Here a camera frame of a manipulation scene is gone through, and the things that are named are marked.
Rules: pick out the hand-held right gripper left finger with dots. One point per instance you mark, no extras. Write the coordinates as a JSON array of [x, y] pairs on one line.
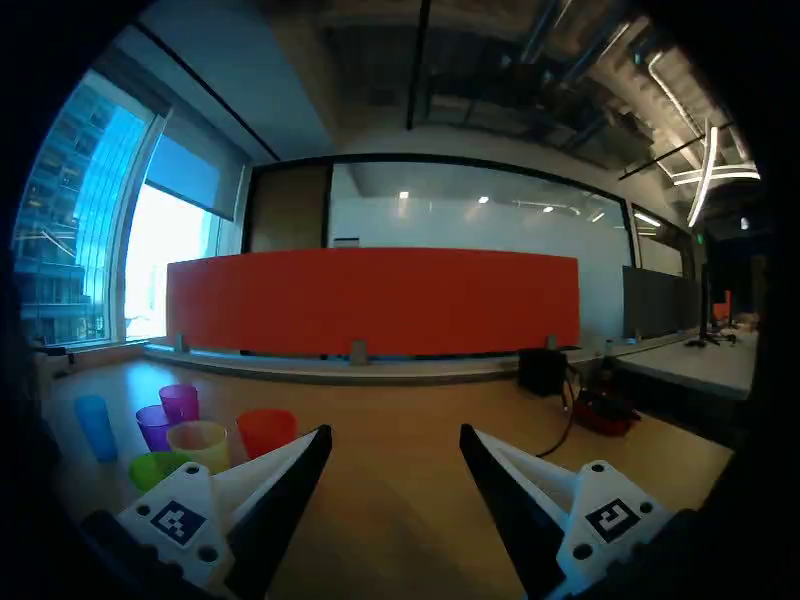
[[187, 500]]

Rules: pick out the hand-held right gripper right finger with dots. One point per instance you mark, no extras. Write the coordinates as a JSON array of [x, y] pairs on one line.
[[584, 500]]

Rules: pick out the green plastic cup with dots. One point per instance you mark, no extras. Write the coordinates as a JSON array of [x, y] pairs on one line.
[[153, 470]]

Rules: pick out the yellow plastic cup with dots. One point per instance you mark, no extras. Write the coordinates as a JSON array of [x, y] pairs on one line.
[[200, 445]]

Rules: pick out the purple plastic cup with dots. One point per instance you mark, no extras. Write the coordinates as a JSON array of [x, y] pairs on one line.
[[153, 428], [180, 403]]

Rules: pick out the red and black device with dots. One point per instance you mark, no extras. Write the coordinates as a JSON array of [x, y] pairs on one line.
[[603, 409]]

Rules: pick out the red plastic cup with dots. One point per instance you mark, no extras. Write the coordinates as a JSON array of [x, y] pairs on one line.
[[265, 431]]

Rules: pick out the blue plastic cup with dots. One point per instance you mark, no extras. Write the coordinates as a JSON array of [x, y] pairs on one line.
[[97, 428]]

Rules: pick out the black box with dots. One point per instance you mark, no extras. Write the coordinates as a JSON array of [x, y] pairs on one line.
[[540, 372]]

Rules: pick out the white desk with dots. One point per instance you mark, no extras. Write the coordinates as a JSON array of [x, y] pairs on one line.
[[687, 365]]

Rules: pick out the grey desk screen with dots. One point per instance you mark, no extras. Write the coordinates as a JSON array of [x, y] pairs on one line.
[[659, 306]]

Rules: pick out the monitor stand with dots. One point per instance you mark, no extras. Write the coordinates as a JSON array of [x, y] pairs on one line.
[[706, 325]]

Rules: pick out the red desk screen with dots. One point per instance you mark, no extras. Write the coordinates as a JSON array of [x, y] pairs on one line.
[[375, 300]]

